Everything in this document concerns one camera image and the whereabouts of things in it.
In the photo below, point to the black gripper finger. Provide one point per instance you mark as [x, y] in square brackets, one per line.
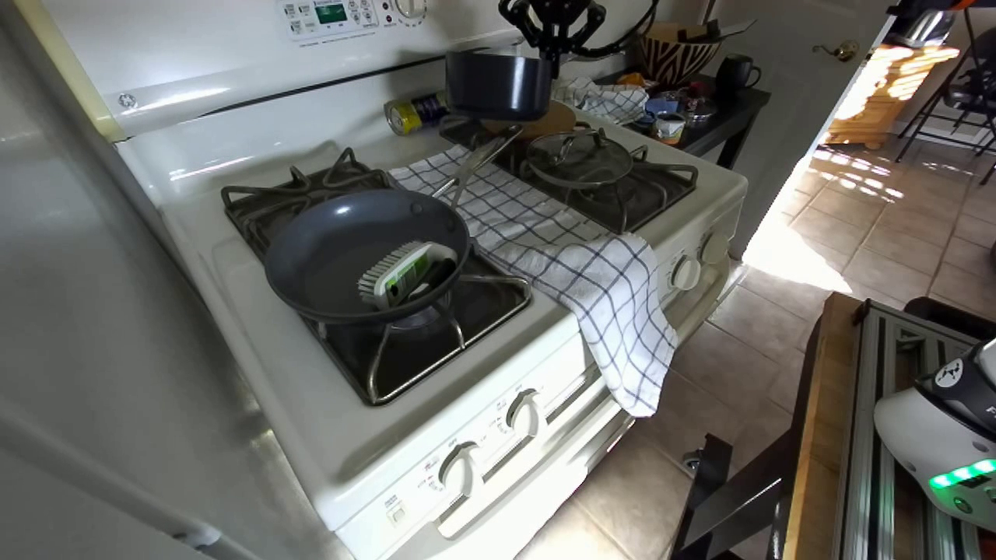
[585, 15]
[529, 26]

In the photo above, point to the dark blue cooking pot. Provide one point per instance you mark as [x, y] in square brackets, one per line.
[498, 84]

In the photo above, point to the white crumpled bag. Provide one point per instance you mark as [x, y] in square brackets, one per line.
[610, 100]

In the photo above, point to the zebra patterned bowl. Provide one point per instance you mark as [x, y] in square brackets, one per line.
[674, 58]

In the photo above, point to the small white jar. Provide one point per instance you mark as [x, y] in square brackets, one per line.
[671, 128]

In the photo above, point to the yellow blue spray can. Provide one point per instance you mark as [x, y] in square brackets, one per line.
[416, 112]

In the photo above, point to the black mug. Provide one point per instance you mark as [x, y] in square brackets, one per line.
[734, 79]

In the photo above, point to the dark side table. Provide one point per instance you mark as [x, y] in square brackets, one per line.
[727, 119]

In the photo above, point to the black burner grate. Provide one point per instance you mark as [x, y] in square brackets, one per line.
[649, 202]
[416, 361]

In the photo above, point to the white door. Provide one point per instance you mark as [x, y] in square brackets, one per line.
[788, 126]

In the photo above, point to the brass door knob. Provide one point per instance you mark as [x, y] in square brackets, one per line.
[835, 51]

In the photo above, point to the white stove knob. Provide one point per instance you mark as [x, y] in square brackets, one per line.
[685, 271]
[519, 408]
[714, 246]
[459, 464]

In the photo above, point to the green white dish brush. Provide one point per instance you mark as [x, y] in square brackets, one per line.
[405, 273]

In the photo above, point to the white blue checkered dish towel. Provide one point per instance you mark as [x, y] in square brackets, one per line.
[610, 311]

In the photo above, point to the white gas stove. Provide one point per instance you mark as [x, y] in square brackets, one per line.
[207, 51]

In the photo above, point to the black metal chair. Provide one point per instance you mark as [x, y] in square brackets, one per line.
[967, 94]

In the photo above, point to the wooden board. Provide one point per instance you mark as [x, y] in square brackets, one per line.
[819, 435]

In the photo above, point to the white refrigerator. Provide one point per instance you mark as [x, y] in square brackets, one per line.
[83, 311]

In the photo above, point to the aluminium profile frame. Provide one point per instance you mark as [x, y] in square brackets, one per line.
[866, 435]

